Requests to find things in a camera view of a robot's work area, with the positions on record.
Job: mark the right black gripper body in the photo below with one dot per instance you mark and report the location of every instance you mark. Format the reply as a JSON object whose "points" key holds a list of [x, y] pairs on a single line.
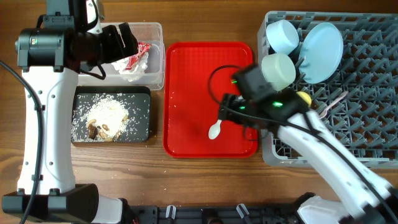
{"points": [[236, 110]]}

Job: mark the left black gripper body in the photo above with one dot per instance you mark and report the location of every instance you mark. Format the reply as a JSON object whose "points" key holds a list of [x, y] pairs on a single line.
{"points": [[111, 46]]}

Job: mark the red snack wrapper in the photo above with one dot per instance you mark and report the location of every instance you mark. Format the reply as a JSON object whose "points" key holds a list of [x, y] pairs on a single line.
{"points": [[143, 47]]}

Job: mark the white plastic spoon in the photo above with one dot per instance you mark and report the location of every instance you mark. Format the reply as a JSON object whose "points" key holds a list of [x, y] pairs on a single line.
{"points": [[215, 130]]}

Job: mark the white napkin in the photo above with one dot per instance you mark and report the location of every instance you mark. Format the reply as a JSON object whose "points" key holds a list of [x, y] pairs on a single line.
{"points": [[136, 71]]}

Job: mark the mint green bowl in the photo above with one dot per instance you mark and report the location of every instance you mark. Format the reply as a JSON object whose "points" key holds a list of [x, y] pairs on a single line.
{"points": [[278, 70]]}

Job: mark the yellow plastic cup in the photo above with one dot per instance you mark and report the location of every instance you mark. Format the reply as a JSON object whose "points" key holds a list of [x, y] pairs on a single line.
{"points": [[306, 97]]}

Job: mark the rice and food scraps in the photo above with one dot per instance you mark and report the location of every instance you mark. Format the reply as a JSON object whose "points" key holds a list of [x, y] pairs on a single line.
{"points": [[105, 119]]}

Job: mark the blue bowl with rice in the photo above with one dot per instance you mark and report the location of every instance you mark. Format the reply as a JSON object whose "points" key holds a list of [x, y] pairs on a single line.
{"points": [[282, 36]]}

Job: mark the white plastic fork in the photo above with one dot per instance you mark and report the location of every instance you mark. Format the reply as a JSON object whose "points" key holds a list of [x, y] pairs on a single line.
{"points": [[332, 104]]}

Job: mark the light blue plate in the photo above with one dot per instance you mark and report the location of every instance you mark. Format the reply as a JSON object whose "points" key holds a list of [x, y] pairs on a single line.
{"points": [[322, 50]]}

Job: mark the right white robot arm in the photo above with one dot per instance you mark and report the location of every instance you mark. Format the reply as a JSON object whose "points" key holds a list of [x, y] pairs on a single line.
{"points": [[364, 196]]}

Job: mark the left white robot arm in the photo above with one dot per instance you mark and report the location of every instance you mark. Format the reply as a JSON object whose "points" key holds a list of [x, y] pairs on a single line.
{"points": [[63, 44]]}

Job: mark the clear plastic waste bin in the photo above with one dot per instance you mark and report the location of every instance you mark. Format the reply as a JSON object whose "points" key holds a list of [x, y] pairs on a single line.
{"points": [[151, 33]]}

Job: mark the black waste tray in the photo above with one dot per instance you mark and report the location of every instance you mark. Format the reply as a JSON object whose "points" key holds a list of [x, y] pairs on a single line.
{"points": [[140, 124]]}

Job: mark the grey dishwasher rack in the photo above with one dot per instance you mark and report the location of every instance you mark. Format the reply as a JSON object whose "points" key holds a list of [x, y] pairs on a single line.
{"points": [[365, 121]]}

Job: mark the red serving tray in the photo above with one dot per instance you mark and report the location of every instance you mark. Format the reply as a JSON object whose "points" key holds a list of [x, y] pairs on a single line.
{"points": [[189, 110]]}

